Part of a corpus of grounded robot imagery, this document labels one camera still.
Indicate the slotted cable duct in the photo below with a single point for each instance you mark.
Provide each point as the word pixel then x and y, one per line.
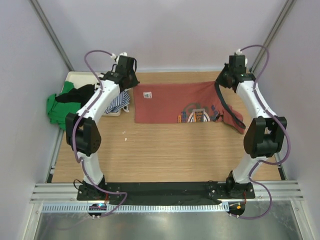
pixel 101 208

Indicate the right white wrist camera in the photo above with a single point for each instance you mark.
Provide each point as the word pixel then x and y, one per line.
pixel 239 52

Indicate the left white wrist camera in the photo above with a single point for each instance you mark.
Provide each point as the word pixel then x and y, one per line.
pixel 117 57

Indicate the cream plastic tray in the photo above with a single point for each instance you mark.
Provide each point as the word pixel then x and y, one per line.
pixel 80 79

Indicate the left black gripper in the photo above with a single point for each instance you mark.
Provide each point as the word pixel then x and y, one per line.
pixel 135 81

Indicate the black white striped tank top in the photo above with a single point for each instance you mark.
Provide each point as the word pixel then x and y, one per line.
pixel 101 79

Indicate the green tank top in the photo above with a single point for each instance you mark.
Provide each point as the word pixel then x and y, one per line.
pixel 57 111

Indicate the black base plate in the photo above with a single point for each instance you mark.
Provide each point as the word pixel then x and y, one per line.
pixel 201 193

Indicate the red tank top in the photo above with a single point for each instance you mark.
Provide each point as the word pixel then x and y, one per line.
pixel 179 103

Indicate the aluminium front rail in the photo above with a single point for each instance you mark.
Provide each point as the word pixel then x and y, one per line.
pixel 66 192

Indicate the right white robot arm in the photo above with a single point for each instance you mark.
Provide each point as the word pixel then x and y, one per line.
pixel 265 135

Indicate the blue white striped tank top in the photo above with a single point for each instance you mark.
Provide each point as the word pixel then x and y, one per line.
pixel 119 104

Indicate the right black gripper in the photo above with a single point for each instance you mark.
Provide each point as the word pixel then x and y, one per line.
pixel 219 80

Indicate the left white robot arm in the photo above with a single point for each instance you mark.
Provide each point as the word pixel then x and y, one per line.
pixel 81 128

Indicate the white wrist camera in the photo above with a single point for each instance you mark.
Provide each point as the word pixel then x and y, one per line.
pixel 117 57
pixel 239 52

